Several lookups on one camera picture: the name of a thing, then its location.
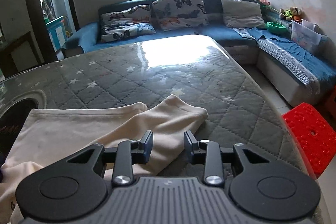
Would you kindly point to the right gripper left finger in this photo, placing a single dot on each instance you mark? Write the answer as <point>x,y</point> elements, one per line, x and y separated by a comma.
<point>129,153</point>

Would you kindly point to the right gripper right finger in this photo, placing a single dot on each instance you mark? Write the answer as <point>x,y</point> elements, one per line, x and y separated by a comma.
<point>207,153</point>

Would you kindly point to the cream sweater garment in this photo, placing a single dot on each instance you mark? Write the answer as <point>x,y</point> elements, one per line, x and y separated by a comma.
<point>49,135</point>

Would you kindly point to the red plastic stool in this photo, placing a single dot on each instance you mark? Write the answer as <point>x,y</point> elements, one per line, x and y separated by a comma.
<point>314,137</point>

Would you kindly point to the black round induction cooktop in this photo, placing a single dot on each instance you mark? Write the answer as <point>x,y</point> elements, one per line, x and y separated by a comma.
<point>15,116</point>

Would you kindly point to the blue corner sofa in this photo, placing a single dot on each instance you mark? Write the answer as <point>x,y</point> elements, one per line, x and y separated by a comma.
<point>297,75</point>

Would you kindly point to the butterfly pillow lying flat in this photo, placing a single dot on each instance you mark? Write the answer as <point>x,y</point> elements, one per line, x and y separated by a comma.
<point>122,25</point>

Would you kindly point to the grey plain cushion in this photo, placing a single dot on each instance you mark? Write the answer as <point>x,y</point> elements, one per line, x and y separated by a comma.
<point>242,14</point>

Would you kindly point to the blue white small cabinet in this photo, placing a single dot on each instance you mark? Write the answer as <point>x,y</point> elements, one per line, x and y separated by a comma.
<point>57,32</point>

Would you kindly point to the butterfly pillow upright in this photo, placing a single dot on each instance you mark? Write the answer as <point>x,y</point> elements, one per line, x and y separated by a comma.
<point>176,14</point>

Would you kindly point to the green plastic bowl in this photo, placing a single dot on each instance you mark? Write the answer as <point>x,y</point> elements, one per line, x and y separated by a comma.
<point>276,28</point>

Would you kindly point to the clear plastic storage box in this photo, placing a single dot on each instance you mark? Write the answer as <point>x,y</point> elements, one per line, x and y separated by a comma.
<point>307,38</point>

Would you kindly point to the stuffed toys pile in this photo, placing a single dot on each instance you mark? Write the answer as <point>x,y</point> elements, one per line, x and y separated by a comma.
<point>291,14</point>

